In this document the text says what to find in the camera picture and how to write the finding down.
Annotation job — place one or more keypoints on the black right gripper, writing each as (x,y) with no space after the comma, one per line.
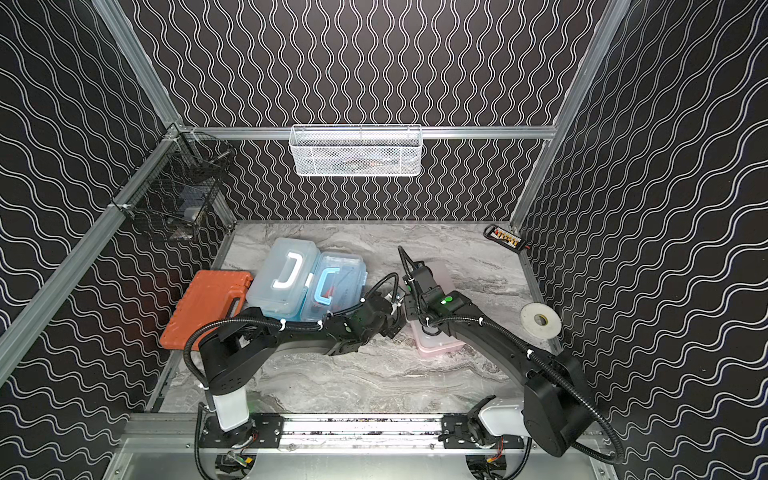
(408,309)

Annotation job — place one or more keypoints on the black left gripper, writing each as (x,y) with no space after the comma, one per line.
(387,314)

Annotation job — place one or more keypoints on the pink toolbox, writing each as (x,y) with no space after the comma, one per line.
(430,346)

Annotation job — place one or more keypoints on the light blue front toolbox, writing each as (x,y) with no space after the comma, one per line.
(336,284)

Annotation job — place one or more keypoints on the turquoise back toolbox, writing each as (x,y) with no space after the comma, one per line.
(280,285)

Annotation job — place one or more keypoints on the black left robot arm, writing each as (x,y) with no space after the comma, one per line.
(224,355)

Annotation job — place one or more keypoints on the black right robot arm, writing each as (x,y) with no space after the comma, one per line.
(558,407)

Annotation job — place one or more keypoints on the white tape roll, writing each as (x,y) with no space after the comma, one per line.
(540,321)

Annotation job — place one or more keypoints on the red-orange plastic tool case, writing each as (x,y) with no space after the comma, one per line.
(212,295)

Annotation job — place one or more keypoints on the white wire mesh basket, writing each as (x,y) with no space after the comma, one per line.
(357,150)

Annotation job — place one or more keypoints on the black wire basket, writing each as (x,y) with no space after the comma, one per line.
(172,203)

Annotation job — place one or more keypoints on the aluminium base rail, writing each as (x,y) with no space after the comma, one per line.
(339,446)

